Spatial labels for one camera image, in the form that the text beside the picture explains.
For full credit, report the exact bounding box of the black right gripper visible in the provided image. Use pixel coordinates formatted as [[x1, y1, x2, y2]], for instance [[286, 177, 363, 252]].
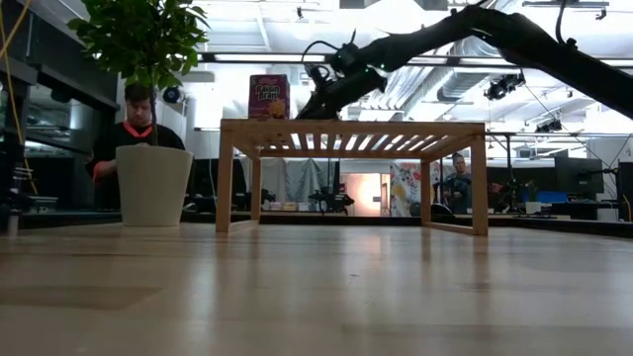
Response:
[[295, 68, 389, 121]]

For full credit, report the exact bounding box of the purple Raisin Bran cereal box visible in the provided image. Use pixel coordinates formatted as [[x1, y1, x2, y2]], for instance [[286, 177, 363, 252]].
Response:
[[247, 73, 292, 121]]

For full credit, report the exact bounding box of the wooden slatted shelf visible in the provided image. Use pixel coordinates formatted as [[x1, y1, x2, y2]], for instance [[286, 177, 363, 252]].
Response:
[[215, 118, 490, 237]]

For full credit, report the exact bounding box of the grey curtain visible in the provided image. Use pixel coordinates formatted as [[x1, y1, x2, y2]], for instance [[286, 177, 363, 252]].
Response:
[[240, 157, 328, 205]]

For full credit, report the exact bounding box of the ceiling light strip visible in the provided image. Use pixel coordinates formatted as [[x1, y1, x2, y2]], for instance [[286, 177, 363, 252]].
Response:
[[197, 51, 633, 68]]

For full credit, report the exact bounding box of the floral patterned hanging cloth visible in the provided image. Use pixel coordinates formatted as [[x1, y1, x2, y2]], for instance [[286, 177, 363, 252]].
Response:
[[389, 160, 442, 218]]

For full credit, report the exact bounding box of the person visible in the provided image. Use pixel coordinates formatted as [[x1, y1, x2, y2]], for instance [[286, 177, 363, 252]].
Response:
[[84, 82, 187, 212], [441, 151, 474, 215]]

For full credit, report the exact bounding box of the white plant pot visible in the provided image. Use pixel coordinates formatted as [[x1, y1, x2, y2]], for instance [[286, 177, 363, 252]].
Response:
[[115, 142, 195, 227]]

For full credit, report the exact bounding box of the green leafy plant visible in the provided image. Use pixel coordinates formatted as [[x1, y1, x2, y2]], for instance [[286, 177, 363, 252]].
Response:
[[67, 0, 212, 147]]

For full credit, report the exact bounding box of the black ceiling spotlight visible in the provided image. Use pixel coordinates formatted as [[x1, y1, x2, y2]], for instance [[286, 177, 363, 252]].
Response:
[[483, 72, 526, 102], [535, 118, 564, 134]]

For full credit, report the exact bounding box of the black computer monitor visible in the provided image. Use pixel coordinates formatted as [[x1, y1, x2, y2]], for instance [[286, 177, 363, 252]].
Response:
[[615, 161, 633, 223], [553, 156, 605, 196]]

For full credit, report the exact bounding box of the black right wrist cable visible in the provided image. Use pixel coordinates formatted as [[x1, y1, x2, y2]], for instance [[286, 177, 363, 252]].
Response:
[[301, 29, 358, 91]]

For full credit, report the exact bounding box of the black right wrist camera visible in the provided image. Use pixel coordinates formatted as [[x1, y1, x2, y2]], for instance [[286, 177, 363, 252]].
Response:
[[325, 42, 365, 75]]

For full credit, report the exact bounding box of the silver ventilation duct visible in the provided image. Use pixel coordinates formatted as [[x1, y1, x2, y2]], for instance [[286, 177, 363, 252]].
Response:
[[434, 39, 496, 104]]

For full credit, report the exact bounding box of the yellow cable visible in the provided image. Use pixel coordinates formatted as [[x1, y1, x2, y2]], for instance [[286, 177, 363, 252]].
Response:
[[0, 0, 39, 195]]

